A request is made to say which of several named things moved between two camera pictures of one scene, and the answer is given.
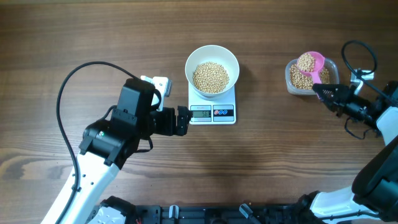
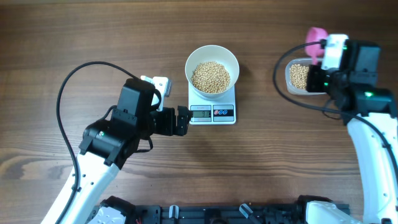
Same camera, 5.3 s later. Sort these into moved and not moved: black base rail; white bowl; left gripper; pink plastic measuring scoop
Moved: pink plastic measuring scoop
Not moved: left gripper; white bowl; black base rail
